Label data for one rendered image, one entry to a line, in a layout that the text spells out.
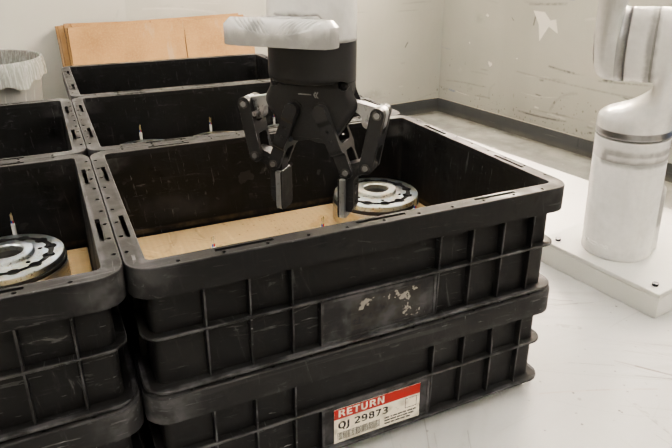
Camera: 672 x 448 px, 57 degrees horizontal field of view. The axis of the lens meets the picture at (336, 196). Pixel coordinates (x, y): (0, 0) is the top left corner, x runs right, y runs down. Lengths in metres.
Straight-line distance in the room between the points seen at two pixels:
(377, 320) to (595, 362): 0.32
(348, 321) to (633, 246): 0.50
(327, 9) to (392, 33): 3.99
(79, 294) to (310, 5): 0.27
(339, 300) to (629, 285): 0.48
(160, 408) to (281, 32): 0.29
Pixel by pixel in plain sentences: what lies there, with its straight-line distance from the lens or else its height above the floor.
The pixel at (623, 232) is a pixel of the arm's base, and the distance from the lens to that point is 0.91.
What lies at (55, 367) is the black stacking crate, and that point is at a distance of 0.48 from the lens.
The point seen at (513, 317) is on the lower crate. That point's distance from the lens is 0.63.
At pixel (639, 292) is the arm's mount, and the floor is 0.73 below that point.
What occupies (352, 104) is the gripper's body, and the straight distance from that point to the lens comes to 0.52.
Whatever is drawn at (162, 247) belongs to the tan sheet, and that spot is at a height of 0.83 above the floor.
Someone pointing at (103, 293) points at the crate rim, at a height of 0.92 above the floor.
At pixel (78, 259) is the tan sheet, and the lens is 0.70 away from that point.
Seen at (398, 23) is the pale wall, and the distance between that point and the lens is 4.51.
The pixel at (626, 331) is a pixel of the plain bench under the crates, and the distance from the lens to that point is 0.85.
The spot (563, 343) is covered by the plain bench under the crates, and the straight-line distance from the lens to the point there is 0.79.
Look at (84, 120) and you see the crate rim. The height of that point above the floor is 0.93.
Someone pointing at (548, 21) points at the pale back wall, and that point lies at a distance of 4.09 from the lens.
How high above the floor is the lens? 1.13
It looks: 22 degrees down
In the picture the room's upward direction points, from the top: straight up
